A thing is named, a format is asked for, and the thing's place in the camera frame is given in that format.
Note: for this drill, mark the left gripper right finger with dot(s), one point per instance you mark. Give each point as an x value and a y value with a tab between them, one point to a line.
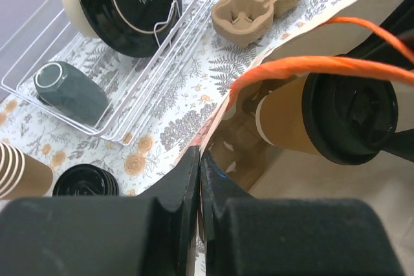
244	235

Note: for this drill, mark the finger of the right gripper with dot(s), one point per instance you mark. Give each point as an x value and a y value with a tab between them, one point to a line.
400	24
401	145

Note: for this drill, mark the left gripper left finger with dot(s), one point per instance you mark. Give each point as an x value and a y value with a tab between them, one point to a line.
149	234

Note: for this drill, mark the black coffee lid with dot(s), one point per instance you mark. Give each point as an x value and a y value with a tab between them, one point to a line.
346	117

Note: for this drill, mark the black cup lids stack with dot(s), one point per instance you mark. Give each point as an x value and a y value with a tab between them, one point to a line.
86	180

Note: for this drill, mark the brown paper cup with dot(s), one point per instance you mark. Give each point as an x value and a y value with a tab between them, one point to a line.
279	118

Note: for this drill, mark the stack of paper cups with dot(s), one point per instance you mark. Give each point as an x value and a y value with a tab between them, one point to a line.
22	175

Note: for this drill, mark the single cardboard cup carrier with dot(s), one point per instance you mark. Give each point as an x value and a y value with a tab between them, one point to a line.
237	146

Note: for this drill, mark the floral table mat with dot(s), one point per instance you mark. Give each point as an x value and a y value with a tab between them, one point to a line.
151	154

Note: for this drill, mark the teal ceramic cup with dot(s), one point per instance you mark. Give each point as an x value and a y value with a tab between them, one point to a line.
69	90

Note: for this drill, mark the black round plate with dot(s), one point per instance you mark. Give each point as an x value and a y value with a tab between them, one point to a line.
133	28

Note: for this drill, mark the cream plate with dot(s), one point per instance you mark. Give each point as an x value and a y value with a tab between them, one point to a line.
76	16

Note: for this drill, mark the clear wire dish rack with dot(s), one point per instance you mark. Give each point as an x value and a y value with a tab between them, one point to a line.
140	91

